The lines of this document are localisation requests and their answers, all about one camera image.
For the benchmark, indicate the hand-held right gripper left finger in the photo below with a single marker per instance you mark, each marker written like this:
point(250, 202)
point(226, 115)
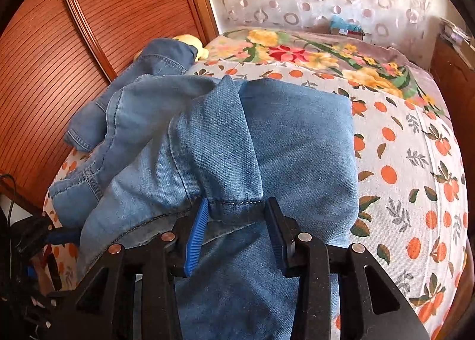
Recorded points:
point(196, 236)

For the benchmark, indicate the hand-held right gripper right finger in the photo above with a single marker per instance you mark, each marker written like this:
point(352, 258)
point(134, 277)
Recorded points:
point(276, 232)

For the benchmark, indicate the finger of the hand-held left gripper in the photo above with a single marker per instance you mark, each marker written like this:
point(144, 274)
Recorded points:
point(61, 236)

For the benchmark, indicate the light blue jeans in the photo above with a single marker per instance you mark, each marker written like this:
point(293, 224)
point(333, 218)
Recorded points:
point(297, 147)

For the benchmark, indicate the orange fruit print sheet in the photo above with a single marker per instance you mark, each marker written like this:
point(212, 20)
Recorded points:
point(408, 176)

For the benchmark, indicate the floral blanket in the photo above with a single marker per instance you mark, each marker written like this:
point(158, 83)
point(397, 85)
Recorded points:
point(297, 50)

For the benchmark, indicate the folded medium blue jeans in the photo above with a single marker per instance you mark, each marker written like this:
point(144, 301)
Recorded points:
point(163, 56)

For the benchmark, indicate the yellow plush toy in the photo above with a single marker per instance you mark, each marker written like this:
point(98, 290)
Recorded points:
point(189, 40)

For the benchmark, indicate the small cardboard box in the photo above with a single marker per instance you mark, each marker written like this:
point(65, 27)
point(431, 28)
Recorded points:
point(349, 33)

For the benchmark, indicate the long wooden cabinet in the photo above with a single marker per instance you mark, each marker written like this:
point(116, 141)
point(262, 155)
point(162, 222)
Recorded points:
point(452, 72)

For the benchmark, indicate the stack of papers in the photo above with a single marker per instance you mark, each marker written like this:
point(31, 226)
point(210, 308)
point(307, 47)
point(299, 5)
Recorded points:
point(454, 32)

